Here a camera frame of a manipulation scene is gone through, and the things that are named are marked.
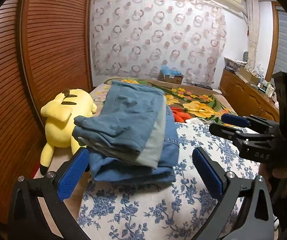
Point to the folded blue denim jeans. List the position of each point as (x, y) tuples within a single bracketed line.
[(117, 171)]

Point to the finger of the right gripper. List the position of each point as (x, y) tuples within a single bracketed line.
[(235, 120), (225, 132)]

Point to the blue floral white bedsheet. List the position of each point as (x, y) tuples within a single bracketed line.
[(172, 211)]

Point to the cardboard box with blue bag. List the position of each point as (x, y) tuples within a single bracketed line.
[(170, 75)]

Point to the folded grey-green garment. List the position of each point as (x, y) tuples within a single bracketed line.
[(150, 154)]

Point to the wooden louvered wardrobe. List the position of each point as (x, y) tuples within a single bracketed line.
[(44, 49)]

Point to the colourful floral blanket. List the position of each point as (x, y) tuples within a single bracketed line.
[(185, 101)]

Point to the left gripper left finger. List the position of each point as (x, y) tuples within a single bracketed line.
[(26, 218)]

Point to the cardboard box on cabinet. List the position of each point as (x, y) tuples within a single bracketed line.
[(248, 76)]

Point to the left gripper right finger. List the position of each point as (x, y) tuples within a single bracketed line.
[(255, 219)]

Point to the beige tied side curtain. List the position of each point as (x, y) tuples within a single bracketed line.
[(253, 10)]

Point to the person's right hand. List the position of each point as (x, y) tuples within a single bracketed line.
[(278, 173)]

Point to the yellow plush toy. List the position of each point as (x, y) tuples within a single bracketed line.
[(60, 113)]

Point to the wooden sideboard cabinet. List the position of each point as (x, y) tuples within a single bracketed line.
[(245, 99)]

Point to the teal blue shorts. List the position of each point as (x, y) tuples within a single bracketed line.
[(126, 119)]

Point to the circle patterned sheer curtain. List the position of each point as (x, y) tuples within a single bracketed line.
[(136, 38)]

